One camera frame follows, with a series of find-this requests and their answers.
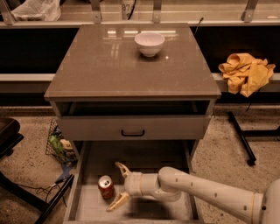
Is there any yellow crumpled cloth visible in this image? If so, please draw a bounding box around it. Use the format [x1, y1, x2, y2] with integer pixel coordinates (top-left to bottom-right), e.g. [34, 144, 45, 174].
[218, 53, 276, 97]

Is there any open grey middle drawer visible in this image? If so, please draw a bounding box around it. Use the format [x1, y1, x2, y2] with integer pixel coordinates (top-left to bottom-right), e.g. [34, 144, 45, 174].
[64, 140, 204, 224]

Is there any white plastic bag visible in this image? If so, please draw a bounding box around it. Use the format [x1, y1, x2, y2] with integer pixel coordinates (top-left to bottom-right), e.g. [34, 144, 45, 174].
[11, 0, 61, 22]

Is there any grey drawer cabinet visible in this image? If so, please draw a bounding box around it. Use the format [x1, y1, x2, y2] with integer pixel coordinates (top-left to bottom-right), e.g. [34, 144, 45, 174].
[45, 24, 221, 152]

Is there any black stand leg left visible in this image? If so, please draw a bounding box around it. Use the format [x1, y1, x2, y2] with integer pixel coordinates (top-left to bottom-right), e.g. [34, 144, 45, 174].
[0, 172, 74, 224]

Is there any closed grey drawer front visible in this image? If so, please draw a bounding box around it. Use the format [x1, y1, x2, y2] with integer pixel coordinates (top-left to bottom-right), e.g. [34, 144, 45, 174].
[57, 115, 211, 141]

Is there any black drawer handle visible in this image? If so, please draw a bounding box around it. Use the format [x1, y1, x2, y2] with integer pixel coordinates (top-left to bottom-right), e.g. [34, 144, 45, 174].
[121, 129, 145, 137]

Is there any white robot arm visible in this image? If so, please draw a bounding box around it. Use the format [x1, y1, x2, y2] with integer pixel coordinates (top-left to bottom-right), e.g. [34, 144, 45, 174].
[107, 162, 280, 224]

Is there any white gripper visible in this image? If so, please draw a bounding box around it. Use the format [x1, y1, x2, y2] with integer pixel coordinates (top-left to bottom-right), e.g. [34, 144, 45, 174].
[106, 162, 160, 212]

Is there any wire basket with snacks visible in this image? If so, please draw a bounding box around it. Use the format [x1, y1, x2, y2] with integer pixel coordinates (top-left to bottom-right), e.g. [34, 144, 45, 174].
[45, 119, 77, 164]

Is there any white ceramic bowl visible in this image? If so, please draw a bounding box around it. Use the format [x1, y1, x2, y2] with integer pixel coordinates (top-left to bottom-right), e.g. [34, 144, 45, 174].
[134, 32, 165, 57]

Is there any black office chair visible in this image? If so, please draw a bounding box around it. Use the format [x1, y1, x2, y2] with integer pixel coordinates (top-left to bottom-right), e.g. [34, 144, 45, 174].
[0, 117, 24, 158]

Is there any black metal stand base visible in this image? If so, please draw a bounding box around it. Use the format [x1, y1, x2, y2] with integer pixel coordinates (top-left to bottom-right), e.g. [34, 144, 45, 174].
[227, 112, 280, 166]

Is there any blue tape strip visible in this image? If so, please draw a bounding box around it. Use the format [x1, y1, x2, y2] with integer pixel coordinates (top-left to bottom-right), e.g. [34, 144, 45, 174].
[55, 162, 76, 184]

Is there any red coke can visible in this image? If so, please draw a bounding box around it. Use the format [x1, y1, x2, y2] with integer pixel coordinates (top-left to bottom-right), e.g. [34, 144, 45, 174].
[98, 175, 115, 200]

